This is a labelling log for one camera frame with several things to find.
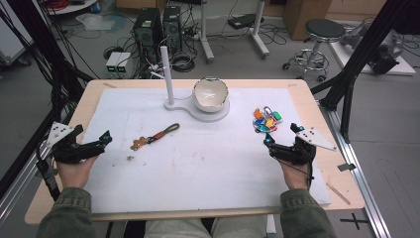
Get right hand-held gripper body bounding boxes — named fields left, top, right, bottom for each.
left=268, top=127, right=338, bottom=167

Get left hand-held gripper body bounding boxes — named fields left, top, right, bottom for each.
left=46, top=121, right=107, bottom=165

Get white pole stand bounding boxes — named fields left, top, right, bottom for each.
left=159, top=45, right=231, bottom=123

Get person's left hand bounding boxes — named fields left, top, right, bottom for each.
left=55, top=155, right=100, bottom=191

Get person's right hand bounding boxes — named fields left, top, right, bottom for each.
left=277, top=159, right=313, bottom=191

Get black tape piece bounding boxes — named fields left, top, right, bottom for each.
left=337, top=163, right=358, bottom=173

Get thin wooden stick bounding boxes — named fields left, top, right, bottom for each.
left=326, top=182, right=352, bottom=206

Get white power supply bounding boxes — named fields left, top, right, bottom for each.
left=116, top=53, right=134, bottom=78
left=105, top=52, right=123, bottom=75

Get white floor stand leg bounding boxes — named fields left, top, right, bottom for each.
left=250, top=0, right=271, bottom=60
left=197, top=0, right=216, bottom=64

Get black round stool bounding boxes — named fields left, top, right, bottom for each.
left=281, top=18, right=347, bottom=83

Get clear plastic sheet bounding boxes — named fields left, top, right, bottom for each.
left=75, top=13, right=129, bottom=34

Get cardboard box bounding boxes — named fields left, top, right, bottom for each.
left=281, top=0, right=333, bottom=42

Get grey cabinet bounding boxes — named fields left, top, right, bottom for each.
left=0, top=0, right=34, bottom=65

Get grey machine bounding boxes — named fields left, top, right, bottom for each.
left=340, top=23, right=406, bottom=75

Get person's legs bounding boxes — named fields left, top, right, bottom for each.
left=144, top=216, right=268, bottom=238

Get black computer tower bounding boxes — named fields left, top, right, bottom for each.
left=133, top=7, right=163, bottom=64
left=161, top=4, right=183, bottom=54

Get black flat device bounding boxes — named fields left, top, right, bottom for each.
left=227, top=13, right=265, bottom=30

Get round white table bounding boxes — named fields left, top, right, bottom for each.
left=42, top=0, right=100, bottom=16

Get white floor board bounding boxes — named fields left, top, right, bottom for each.
left=328, top=41, right=417, bottom=76

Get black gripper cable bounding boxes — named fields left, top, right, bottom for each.
left=276, top=158, right=315, bottom=191

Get black wrist strap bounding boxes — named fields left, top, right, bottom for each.
left=35, top=142, right=62, bottom=202

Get aluminium rail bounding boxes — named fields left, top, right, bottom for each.
left=318, top=98, right=392, bottom=238
left=0, top=132, right=59, bottom=226

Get black frame post with cables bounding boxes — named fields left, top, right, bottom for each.
left=0, top=0, right=95, bottom=199

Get black cable coil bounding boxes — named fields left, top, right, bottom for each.
left=170, top=52, right=196, bottom=73

